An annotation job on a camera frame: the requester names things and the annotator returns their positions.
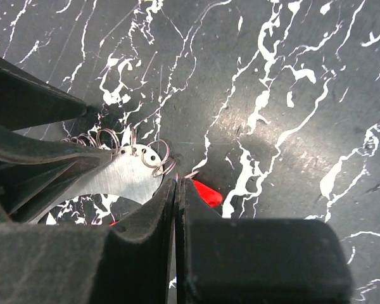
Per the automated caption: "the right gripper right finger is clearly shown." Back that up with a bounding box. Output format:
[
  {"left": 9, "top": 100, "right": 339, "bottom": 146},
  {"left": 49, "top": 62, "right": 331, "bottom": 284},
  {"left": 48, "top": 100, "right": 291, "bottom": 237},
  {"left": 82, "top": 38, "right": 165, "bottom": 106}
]
[{"left": 175, "top": 179, "right": 354, "bottom": 303}]

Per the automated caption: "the red key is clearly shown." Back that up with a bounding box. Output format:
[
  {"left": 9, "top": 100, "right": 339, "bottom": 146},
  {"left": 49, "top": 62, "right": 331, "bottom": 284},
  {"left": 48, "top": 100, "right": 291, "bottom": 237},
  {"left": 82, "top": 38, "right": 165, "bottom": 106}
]
[{"left": 175, "top": 170, "right": 224, "bottom": 208}]

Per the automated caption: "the steel key holder red handle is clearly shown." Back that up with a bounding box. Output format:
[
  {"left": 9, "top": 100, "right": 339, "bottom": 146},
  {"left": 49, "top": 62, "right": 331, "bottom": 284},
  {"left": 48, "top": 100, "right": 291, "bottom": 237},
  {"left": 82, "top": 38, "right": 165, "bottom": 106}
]
[{"left": 29, "top": 129, "right": 176, "bottom": 224}]

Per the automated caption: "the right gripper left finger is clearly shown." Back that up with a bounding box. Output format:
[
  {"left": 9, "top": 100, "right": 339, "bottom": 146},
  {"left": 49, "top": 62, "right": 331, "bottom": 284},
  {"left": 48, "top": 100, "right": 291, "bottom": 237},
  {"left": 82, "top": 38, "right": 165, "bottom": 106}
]
[{"left": 0, "top": 179, "right": 176, "bottom": 303}]

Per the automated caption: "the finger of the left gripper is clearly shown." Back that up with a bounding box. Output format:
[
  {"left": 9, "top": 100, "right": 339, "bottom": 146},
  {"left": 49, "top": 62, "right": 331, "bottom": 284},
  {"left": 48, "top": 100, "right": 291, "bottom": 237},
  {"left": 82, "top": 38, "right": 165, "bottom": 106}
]
[
  {"left": 0, "top": 125, "right": 113, "bottom": 222},
  {"left": 0, "top": 57, "right": 88, "bottom": 130}
]

